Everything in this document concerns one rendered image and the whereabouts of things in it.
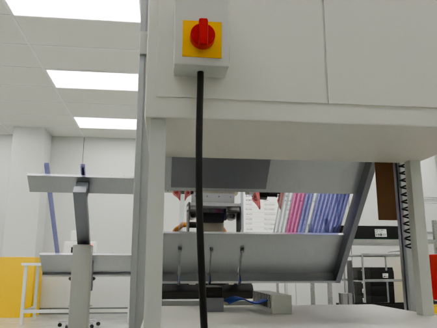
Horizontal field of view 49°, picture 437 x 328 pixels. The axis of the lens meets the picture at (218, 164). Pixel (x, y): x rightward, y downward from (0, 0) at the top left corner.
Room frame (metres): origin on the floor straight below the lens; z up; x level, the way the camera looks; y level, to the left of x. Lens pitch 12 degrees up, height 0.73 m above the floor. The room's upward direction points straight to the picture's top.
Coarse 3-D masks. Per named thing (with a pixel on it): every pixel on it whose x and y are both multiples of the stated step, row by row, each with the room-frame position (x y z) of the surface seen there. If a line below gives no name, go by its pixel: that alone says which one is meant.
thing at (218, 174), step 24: (168, 168) 1.46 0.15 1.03; (192, 168) 1.42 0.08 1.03; (216, 168) 1.43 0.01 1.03; (240, 168) 1.43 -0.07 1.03; (264, 168) 1.44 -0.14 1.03; (288, 168) 1.49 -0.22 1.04; (312, 168) 1.50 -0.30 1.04; (336, 168) 1.51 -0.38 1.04; (360, 168) 1.52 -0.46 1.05; (264, 192) 1.55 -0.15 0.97; (288, 192) 1.56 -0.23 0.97; (312, 192) 1.57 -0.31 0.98; (336, 192) 1.58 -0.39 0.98
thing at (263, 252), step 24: (168, 240) 1.67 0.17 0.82; (192, 240) 1.68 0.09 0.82; (216, 240) 1.69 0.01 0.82; (240, 240) 1.70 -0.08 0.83; (264, 240) 1.71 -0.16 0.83; (288, 240) 1.72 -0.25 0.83; (312, 240) 1.73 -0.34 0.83; (336, 240) 1.73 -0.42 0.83; (168, 264) 1.75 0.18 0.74; (192, 264) 1.76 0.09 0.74; (216, 264) 1.77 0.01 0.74; (264, 264) 1.79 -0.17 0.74; (288, 264) 1.80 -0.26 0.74; (312, 264) 1.81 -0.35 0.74
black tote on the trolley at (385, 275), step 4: (360, 272) 7.11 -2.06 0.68; (364, 272) 7.02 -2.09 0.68; (368, 272) 6.94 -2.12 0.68; (372, 272) 6.90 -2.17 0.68; (376, 272) 6.93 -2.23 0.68; (380, 272) 6.95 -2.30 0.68; (384, 272) 6.98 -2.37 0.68; (388, 272) 7.00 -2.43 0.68; (392, 272) 7.03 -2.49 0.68; (360, 276) 7.11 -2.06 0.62; (368, 276) 6.95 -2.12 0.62; (372, 276) 6.90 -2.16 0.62; (376, 276) 6.92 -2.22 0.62; (380, 276) 6.95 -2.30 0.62; (384, 276) 6.98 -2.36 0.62; (388, 276) 7.00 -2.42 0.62; (392, 276) 7.03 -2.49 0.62
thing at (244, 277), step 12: (168, 276) 1.77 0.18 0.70; (180, 276) 1.78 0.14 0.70; (192, 276) 1.78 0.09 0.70; (216, 276) 1.79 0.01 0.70; (228, 276) 1.80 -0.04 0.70; (240, 276) 1.80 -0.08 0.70; (252, 276) 1.81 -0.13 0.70; (264, 276) 1.81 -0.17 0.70; (276, 276) 1.82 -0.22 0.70; (288, 276) 1.82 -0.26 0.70; (300, 276) 1.83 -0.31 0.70; (312, 276) 1.83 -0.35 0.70; (324, 276) 1.84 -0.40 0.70
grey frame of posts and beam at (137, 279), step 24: (144, 0) 1.24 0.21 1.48; (144, 24) 1.24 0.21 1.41; (144, 48) 1.23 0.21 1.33; (144, 72) 1.25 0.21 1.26; (144, 96) 1.25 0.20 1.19; (144, 120) 1.25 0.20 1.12; (144, 144) 1.24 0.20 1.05; (144, 168) 1.24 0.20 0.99; (144, 192) 1.24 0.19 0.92; (144, 216) 1.24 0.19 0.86; (144, 240) 1.24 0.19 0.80; (144, 264) 1.24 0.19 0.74; (408, 264) 1.33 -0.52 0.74; (408, 288) 1.33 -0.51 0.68
